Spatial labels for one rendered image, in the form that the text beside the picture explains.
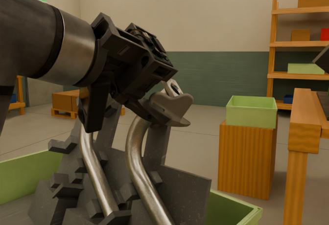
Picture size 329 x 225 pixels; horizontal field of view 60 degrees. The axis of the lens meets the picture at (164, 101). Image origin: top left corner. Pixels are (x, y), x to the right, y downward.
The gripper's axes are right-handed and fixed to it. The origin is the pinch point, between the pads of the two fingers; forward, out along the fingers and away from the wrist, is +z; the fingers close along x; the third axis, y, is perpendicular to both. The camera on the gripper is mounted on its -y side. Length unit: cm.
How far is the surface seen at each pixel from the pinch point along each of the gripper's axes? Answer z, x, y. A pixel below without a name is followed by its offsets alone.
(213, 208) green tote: 18.1, -17.1, -12.0
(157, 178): 2.9, -9.6, -11.0
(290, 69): 512, 169, 11
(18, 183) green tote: 4, 14, -54
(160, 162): 3.9, -7.2, -9.6
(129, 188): -1.4, -9.4, -14.0
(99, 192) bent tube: 0.5, -5.5, -23.0
